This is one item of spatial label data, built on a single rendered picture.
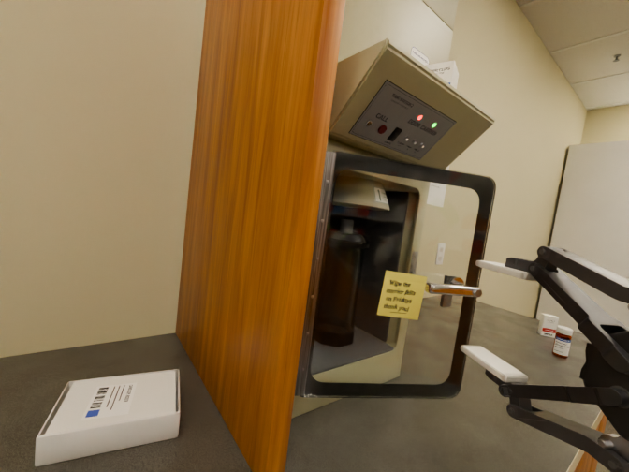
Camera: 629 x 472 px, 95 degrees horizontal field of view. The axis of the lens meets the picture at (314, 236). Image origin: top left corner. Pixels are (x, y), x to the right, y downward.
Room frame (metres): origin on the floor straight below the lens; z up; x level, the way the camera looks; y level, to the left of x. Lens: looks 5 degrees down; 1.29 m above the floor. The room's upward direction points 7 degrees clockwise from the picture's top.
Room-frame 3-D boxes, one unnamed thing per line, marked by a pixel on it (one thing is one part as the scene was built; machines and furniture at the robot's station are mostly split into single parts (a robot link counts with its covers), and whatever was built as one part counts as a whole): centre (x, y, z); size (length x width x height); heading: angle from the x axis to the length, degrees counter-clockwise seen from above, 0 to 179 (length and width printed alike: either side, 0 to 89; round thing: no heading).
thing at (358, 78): (0.50, -0.15, 1.46); 0.32 x 0.11 x 0.10; 128
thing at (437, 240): (0.48, -0.15, 1.19); 0.30 x 0.01 x 0.40; 101
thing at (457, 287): (0.46, -0.23, 1.20); 0.10 x 0.05 x 0.03; 101
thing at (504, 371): (0.33, -0.23, 1.14); 0.07 x 0.03 x 0.01; 11
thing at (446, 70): (0.53, -0.19, 1.54); 0.05 x 0.05 x 0.06; 57
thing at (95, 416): (0.41, 0.26, 0.96); 0.16 x 0.12 x 0.04; 116
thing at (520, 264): (0.30, -0.23, 1.27); 0.05 x 0.01 x 0.03; 11
